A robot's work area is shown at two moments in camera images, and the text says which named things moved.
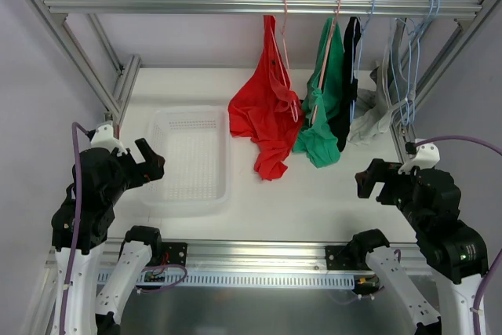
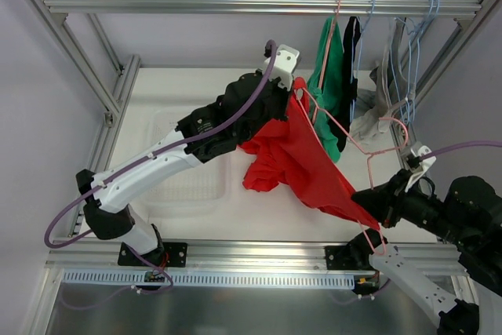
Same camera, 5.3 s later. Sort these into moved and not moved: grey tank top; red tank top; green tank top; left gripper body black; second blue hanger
Moved: red tank top; left gripper body black
Not moved: second blue hanger; grey tank top; green tank top
